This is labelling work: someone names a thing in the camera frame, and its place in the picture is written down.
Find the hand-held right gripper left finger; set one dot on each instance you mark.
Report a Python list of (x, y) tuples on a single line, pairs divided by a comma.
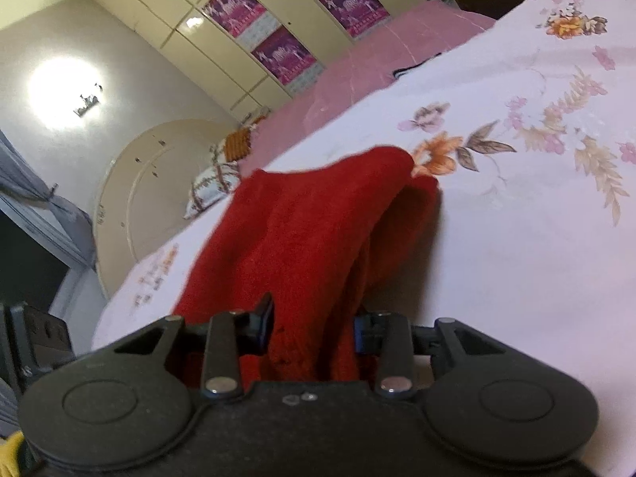
[(262, 325)]

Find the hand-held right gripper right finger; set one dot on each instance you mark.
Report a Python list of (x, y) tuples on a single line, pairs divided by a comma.
[(365, 333)]

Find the red sweater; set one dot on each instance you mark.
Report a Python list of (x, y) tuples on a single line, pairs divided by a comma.
[(308, 238)]

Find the yellow cloth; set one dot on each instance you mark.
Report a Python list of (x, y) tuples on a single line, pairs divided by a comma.
[(11, 454)]

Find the grey curtain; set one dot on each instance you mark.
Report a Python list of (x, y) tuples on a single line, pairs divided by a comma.
[(44, 194)]

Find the cream round headboard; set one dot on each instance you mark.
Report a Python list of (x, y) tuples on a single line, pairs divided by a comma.
[(144, 194)]

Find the small white checked pillow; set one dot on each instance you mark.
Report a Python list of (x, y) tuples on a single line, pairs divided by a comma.
[(222, 153)]

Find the white floral bed sheet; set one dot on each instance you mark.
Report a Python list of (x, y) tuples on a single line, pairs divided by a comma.
[(521, 238)]

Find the orange patterned cushion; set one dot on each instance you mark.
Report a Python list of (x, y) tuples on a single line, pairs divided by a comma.
[(238, 143)]

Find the pink bed sheet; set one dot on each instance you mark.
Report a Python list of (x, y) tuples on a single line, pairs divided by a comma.
[(357, 74)]

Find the black and white cloth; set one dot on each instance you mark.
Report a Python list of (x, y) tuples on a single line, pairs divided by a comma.
[(412, 67)]

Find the cream wardrobe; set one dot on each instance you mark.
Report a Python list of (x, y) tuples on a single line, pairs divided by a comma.
[(179, 15)]

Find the wall hook rack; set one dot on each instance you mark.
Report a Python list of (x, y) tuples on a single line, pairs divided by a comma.
[(87, 102)]

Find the pink wall poster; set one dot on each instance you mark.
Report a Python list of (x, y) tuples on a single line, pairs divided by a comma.
[(285, 55), (234, 9), (353, 6)]

